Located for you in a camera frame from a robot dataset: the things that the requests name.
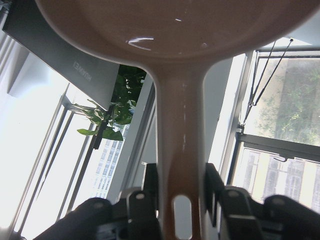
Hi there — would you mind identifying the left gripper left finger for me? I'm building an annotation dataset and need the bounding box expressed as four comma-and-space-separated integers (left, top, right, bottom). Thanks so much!
126, 163, 162, 240

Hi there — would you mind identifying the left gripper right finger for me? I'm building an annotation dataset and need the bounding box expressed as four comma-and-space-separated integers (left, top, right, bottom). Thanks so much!
204, 163, 263, 240

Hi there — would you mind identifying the beige plastic dustpan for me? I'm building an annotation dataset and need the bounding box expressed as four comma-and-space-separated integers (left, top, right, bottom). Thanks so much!
36, 0, 320, 240

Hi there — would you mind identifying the green leafy plant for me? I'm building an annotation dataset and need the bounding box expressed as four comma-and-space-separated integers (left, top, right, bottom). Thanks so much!
73, 65, 147, 141

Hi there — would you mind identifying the grey huawei monitor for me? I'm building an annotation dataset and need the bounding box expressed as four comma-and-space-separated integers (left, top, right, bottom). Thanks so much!
3, 0, 119, 110

